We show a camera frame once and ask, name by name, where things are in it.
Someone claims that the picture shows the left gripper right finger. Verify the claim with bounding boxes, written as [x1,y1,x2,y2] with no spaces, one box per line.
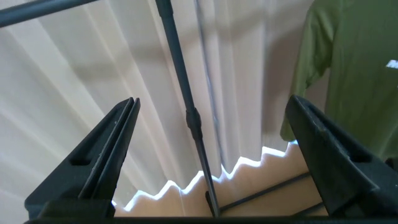
[285,93,398,217]

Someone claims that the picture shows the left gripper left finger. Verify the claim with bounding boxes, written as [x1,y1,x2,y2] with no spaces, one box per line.
[24,96,142,219]

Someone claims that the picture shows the green sleeveless shirt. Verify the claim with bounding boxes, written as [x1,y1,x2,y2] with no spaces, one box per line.
[279,0,398,161]

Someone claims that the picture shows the black clothes rack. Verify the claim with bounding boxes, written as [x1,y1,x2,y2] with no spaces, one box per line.
[0,0,329,218]

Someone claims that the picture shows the beige curtain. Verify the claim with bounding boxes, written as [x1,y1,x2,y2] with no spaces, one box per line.
[0,0,330,216]

